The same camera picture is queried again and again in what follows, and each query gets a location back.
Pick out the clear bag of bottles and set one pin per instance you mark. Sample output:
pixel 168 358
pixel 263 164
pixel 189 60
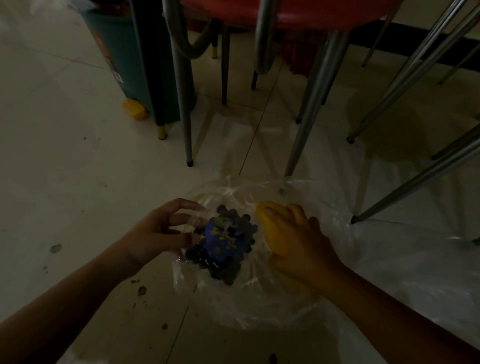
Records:
pixel 423 262

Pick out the yellow mango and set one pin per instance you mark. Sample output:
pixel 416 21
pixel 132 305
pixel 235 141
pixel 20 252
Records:
pixel 275 240

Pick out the red bag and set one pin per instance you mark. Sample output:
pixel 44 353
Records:
pixel 300 52

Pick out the blueberry clamshell box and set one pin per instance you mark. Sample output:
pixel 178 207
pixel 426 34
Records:
pixel 225 247

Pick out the person's left hand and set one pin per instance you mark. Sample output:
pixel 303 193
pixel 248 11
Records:
pixel 153 236

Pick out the clear bag of fruit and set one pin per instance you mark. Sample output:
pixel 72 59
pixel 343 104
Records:
pixel 243 303

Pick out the teal bin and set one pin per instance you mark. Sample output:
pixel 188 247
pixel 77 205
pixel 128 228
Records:
pixel 120 48

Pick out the person's left forearm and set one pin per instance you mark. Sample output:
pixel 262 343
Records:
pixel 63 307

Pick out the person's right hand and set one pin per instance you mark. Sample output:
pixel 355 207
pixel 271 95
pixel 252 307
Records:
pixel 307 251

